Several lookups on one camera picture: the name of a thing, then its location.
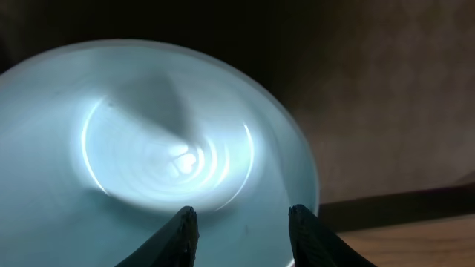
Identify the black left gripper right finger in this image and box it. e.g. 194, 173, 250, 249
289, 204, 376, 267

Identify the dark brown serving tray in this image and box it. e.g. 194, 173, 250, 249
1, 0, 474, 232

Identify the light blue bowl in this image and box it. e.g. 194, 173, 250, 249
1, 40, 318, 266

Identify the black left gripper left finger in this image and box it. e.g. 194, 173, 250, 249
116, 206, 199, 267

